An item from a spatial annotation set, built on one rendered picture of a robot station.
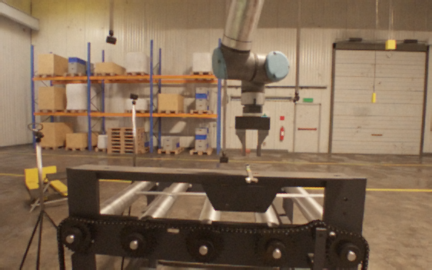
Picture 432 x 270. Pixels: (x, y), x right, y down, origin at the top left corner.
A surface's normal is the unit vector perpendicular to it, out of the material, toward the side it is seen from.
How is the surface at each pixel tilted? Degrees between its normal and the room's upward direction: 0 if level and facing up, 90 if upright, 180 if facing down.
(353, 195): 90
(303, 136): 90
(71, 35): 90
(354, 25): 90
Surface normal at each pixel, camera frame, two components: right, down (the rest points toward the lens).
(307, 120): -0.07, 0.07
